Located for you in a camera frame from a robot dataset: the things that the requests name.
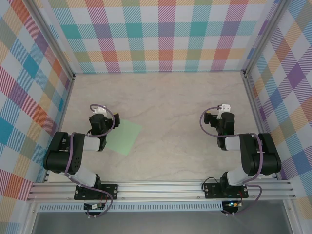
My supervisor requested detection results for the aluminium table side rail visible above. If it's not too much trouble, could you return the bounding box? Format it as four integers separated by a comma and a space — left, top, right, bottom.
242, 70, 280, 181
42, 73, 76, 183

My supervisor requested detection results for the slotted grey cable duct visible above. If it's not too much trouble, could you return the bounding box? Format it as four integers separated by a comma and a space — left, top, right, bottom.
38, 201, 224, 212

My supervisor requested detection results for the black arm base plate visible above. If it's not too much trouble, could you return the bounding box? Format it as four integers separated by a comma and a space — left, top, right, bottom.
74, 184, 119, 201
203, 182, 249, 199

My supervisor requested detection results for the long aluminium mounting rail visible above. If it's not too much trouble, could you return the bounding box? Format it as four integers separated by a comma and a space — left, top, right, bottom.
26, 179, 297, 202

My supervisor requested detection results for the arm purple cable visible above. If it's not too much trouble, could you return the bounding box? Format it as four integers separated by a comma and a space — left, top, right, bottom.
64, 104, 116, 218
199, 106, 263, 216

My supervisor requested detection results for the aluminium frame post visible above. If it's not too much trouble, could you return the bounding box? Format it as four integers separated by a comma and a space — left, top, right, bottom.
243, 0, 293, 78
23, 0, 76, 81

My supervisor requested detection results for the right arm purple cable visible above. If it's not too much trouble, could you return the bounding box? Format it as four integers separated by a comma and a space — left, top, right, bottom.
199, 106, 263, 216

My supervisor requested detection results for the grey metal panel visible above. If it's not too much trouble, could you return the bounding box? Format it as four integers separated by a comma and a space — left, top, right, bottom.
31, 211, 293, 234

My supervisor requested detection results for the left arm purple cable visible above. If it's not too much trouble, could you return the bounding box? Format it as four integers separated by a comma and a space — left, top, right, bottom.
64, 104, 116, 218

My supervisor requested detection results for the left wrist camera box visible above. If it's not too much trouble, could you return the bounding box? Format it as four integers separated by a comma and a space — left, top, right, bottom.
93, 105, 108, 116

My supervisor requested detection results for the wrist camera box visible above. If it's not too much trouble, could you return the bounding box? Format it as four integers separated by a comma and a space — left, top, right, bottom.
93, 105, 108, 116
216, 104, 232, 120

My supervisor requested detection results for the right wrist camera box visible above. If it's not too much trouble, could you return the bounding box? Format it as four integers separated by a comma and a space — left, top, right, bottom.
216, 104, 232, 120

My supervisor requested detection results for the small black circuit board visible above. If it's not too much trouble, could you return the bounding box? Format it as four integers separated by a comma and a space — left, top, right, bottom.
83, 203, 107, 211

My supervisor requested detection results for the light green paper sheet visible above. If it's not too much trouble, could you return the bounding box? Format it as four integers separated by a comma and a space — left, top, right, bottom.
106, 118, 143, 156

